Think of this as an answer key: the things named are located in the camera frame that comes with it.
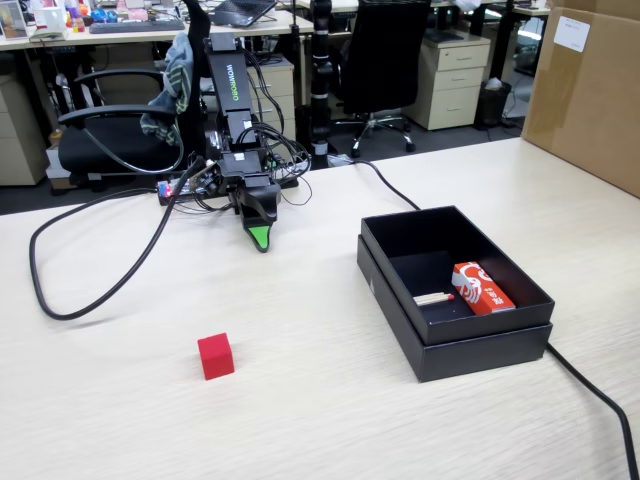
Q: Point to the black computer keyboard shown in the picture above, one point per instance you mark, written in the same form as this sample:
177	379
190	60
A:
137	26

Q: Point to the small cardboard floor box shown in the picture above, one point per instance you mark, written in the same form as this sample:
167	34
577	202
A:
60	165

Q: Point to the controller board with red LED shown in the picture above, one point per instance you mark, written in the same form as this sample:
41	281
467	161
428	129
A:
166	190

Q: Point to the beige office desk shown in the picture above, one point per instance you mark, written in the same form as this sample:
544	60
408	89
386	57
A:
200	34

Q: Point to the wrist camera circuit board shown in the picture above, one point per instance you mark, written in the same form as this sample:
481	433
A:
206	177

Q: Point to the beige three-drawer cabinet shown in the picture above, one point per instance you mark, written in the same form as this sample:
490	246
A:
452	80

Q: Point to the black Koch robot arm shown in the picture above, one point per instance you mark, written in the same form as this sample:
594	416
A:
227	85

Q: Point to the picture frame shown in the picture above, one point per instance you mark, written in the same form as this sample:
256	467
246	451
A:
12	19

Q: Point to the beige drawer cabinet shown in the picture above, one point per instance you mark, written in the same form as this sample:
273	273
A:
277	95

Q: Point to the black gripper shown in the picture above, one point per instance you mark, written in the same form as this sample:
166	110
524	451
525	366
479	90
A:
240	167

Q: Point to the wooden matchstick red head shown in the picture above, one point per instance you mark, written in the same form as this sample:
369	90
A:
431	299
429	302
432	296

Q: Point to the black waste bin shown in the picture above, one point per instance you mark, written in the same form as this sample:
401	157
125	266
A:
492	105

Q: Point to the orange matchbox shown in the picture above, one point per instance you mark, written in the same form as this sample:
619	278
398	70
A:
482	290

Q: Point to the black mesh office chair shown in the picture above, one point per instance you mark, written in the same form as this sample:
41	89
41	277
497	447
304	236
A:
382	60

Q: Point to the blue green striped cloth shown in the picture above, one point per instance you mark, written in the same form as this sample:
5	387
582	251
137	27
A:
175	85

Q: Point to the beige side cabinet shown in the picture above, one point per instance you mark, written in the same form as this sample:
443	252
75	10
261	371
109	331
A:
17	145

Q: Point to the black cardboard box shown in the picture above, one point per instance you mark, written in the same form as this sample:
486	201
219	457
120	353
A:
480	320

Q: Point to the red wooden cube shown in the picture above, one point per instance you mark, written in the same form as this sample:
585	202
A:
216	356

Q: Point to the black office chair with armrests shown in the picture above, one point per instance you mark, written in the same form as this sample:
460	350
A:
110	140

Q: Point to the white shipping label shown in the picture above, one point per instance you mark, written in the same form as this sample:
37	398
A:
572	34

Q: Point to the large brown cardboard carton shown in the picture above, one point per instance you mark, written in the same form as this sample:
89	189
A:
585	110

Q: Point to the black laptop on stand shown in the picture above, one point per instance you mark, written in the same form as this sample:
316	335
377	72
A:
242	11

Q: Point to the colourful toy figures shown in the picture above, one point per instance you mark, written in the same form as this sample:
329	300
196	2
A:
76	17

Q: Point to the black pole with white rings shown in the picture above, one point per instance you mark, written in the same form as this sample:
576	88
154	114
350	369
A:
321	75

